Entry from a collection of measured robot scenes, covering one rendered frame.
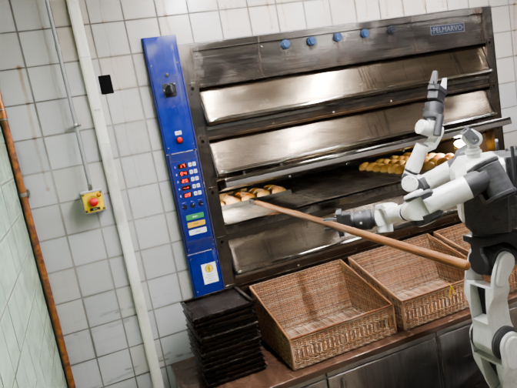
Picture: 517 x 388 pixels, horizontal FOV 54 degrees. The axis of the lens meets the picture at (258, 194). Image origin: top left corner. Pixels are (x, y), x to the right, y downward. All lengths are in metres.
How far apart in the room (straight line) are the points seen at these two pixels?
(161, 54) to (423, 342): 1.85
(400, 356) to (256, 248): 0.88
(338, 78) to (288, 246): 0.95
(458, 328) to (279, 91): 1.49
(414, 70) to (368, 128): 0.45
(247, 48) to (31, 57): 1.01
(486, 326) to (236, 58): 1.68
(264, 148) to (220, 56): 0.51
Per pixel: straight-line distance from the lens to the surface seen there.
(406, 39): 3.13
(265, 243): 2.71
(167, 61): 2.51
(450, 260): 1.64
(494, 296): 2.28
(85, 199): 2.41
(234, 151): 2.60
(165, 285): 2.60
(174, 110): 2.49
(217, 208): 2.59
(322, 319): 2.81
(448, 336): 2.73
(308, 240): 2.79
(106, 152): 2.46
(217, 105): 2.58
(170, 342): 2.70
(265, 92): 2.67
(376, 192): 2.97
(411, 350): 2.62
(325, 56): 2.84
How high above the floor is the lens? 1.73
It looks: 9 degrees down
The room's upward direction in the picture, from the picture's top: 10 degrees counter-clockwise
